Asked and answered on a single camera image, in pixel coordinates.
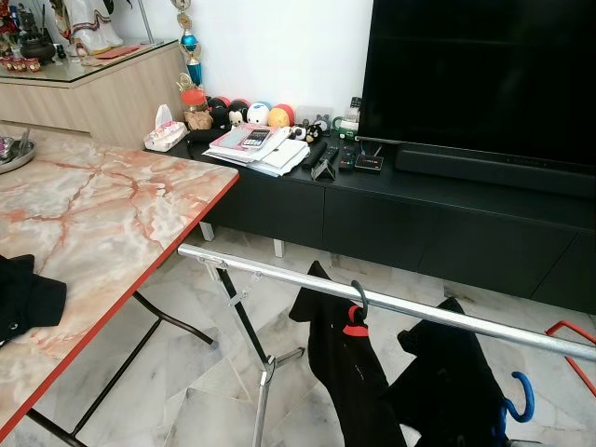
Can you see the wooden sideboard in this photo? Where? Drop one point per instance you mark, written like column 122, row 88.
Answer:
column 84, row 102

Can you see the black television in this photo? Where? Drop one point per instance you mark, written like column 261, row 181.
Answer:
column 475, row 74

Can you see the black shirt red collar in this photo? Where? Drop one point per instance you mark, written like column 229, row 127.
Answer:
column 349, row 382

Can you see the white blue ball toy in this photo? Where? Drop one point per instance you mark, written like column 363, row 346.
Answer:
column 258, row 114

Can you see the small black box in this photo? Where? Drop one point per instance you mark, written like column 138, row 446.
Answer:
column 369, row 163

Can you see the black hoodie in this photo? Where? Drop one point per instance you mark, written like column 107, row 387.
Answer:
column 28, row 298

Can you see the white paper stack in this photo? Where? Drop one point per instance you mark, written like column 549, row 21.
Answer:
column 261, row 158

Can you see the gold blue trophy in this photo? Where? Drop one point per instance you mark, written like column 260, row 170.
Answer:
column 190, row 47

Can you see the tissue pack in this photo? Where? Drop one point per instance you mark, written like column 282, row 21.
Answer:
column 166, row 132

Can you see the white porcelain statue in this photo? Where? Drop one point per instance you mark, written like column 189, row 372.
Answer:
column 88, row 23

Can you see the black phone stand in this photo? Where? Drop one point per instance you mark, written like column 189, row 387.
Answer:
column 324, row 168

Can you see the black white panda toy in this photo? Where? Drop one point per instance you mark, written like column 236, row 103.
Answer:
column 312, row 130

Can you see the black soundbar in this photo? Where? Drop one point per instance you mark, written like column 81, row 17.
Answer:
column 494, row 170

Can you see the green mug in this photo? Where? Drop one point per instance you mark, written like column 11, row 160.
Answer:
column 346, row 126

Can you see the metal bowl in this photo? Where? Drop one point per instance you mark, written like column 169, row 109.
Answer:
column 14, row 154

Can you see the blue plastic hanger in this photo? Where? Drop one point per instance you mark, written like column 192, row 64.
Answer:
column 531, row 396

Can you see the red lidded jar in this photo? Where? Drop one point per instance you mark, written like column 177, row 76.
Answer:
column 196, row 112

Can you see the red plastic hanger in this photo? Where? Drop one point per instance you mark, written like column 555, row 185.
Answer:
column 552, row 328

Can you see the black incense burner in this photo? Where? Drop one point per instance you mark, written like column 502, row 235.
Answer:
column 37, row 47

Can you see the orange ball toy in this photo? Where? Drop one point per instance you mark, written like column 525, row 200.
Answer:
column 281, row 115

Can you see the grey calculator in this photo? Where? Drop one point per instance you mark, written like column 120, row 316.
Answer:
column 255, row 138

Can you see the silver clothes rack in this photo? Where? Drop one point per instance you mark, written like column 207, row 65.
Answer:
column 279, row 276

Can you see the marble pattern folding table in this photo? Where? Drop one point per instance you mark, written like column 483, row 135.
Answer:
column 93, row 214

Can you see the black logo T-shirt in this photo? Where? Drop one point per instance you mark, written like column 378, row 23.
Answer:
column 452, row 372

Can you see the black hanger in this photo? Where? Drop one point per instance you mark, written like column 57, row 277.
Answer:
column 361, row 296

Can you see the black TV cabinet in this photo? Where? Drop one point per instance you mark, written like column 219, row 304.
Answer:
column 419, row 233

